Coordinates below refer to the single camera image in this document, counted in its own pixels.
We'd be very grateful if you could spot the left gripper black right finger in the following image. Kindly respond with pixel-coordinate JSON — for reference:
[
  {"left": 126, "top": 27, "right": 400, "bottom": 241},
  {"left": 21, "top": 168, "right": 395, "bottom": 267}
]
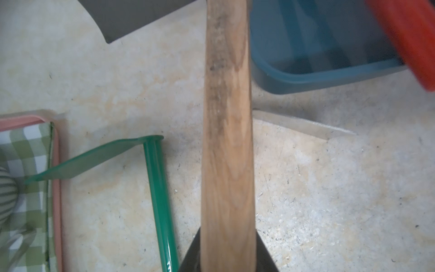
[{"left": 256, "top": 232, "right": 279, "bottom": 272}]

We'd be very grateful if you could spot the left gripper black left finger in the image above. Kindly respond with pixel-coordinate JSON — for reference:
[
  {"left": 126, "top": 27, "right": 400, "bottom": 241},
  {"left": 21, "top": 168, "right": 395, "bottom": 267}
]
[{"left": 178, "top": 228, "right": 201, "bottom": 272}]

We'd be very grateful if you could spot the wooden handled hoe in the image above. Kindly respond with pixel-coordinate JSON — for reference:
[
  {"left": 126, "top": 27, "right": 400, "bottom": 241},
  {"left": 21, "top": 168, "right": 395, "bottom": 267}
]
[{"left": 200, "top": 1, "right": 257, "bottom": 272}]

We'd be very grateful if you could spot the green hoe with red grip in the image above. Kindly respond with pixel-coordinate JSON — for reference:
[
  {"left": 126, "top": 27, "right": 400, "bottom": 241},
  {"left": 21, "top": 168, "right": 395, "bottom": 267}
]
[{"left": 25, "top": 135, "right": 180, "bottom": 272}]

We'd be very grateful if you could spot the steel hoe with blue grip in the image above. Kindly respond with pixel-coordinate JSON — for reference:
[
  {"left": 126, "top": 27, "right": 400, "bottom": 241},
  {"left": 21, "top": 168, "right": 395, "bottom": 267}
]
[{"left": 253, "top": 109, "right": 357, "bottom": 141}]

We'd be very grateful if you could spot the teal plastic storage box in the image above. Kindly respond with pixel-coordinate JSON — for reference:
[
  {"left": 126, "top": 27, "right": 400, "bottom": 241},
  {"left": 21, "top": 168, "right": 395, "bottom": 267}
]
[{"left": 250, "top": 0, "right": 406, "bottom": 95}]

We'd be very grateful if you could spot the green white checkered cloth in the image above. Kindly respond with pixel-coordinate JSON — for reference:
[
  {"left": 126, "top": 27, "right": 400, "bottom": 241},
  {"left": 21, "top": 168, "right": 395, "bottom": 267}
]
[{"left": 0, "top": 122, "right": 58, "bottom": 272}]

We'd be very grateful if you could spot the grey ribbed glass cup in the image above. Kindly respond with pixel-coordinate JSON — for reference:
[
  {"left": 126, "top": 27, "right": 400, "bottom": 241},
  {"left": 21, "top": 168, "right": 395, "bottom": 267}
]
[{"left": 0, "top": 167, "right": 19, "bottom": 226}]

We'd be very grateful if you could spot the pink tray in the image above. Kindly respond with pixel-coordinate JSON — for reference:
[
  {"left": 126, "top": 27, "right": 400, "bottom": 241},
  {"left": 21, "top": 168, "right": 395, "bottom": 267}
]
[{"left": 0, "top": 114, "right": 65, "bottom": 272}]

